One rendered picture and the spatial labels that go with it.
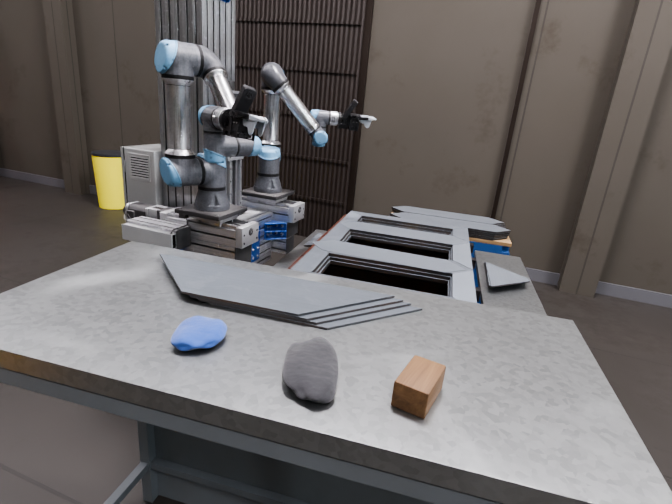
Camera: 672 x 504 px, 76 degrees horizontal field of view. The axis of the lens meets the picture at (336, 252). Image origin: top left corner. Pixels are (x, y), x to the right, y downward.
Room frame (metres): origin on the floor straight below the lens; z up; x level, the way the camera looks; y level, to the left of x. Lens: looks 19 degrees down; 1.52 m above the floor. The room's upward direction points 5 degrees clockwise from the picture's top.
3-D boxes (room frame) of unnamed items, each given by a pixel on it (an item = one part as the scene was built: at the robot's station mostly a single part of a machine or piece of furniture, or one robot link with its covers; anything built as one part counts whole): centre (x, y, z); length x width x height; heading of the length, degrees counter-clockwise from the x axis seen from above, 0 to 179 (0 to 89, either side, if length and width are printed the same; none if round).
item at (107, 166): (5.41, 2.91, 0.35); 0.45 x 0.44 x 0.69; 161
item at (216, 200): (1.84, 0.56, 1.09); 0.15 x 0.15 x 0.10
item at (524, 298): (1.89, -0.83, 0.73); 1.20 x 0.26 x 0.03; 167
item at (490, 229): (2.85, -0.73, 0.82); 0.80 x 0.40 x 0.06; 77
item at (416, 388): (0.63, -0.16, 1.07); 0.10 x 0.06 x 0.05; 152
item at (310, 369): (0.68, 0.03, 1.06); 0.20 x 0.10 x 0.03; 2
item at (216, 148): (1.57, 0.45, 1.34); 0.11 x 0.08 x 0.11; 135
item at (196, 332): (0.76, 0.25, 1.06); 0.12 x 0.10 x 0.03; 5
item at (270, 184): (2.31, 0.40, 1.09); 0.15 x 0.15 x 0.10
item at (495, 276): (2.03, -0.86, 0.77); 0.45 x 0.20 x 0.04; 167
